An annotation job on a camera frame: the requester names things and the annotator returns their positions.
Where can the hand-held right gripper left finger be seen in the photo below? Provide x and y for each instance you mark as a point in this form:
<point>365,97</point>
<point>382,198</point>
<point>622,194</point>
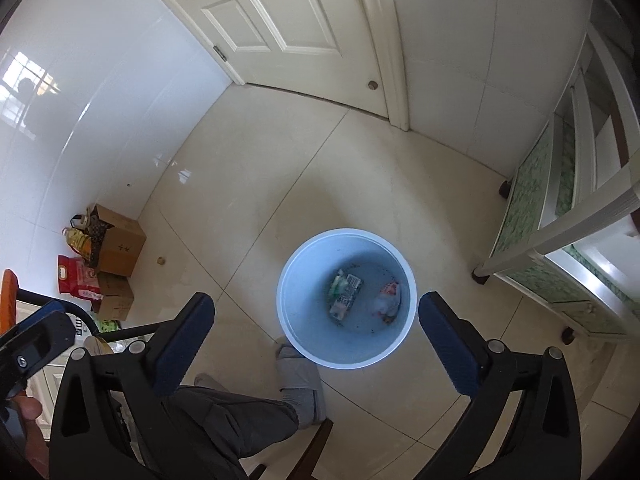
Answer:
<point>185,345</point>

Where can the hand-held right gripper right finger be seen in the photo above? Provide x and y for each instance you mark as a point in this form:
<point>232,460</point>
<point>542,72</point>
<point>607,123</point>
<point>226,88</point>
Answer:
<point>450,350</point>

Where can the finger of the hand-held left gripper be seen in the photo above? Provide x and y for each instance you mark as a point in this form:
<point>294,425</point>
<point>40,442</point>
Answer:
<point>45,335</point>

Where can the light blue plastic bin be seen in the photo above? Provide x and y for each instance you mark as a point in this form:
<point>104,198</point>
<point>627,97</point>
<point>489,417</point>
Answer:
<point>310,320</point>

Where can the person's left hand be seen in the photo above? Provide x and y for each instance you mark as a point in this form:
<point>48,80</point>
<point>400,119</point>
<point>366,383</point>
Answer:
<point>29,407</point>

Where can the orange round table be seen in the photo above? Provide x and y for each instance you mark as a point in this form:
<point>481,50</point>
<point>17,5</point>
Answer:
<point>7,295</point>

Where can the red rice bag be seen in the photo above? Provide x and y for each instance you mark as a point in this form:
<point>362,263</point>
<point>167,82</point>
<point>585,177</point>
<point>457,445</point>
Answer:
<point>75,280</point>

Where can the green and white package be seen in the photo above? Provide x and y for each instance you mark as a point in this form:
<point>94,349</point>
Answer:
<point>107,326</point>

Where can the red and white wrapper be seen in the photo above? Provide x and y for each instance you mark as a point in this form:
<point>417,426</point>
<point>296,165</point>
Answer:
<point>387,302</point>

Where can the small cardboard box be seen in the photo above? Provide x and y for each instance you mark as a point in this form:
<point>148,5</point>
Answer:
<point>117,297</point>

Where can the person's grey trouser leg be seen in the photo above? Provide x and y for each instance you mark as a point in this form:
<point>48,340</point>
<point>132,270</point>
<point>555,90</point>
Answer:
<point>225,430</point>

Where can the yellow cooking oil bottle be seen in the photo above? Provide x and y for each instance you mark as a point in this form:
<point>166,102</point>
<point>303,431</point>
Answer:
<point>80,242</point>

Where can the dark patterned bag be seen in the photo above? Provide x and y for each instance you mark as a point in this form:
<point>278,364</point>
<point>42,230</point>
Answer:
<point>96,237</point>

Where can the large cardboard box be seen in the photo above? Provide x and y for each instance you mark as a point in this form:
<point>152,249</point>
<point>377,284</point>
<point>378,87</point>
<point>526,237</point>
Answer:
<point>120,245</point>

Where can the green printed wrapper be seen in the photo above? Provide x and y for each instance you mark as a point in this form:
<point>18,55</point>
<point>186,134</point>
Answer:
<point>345,294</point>

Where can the grey slipper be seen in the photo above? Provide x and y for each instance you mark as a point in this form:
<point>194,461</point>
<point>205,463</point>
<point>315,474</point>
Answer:
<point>300,385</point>

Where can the dark wooden chair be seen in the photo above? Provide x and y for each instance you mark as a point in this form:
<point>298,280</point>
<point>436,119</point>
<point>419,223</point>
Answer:
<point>312,452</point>

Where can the white shelf cabinet green panels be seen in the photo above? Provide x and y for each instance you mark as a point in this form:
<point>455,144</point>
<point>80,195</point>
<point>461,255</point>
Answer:
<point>530,200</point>

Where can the white panel door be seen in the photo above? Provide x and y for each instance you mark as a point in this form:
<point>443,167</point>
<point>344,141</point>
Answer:
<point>280,10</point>

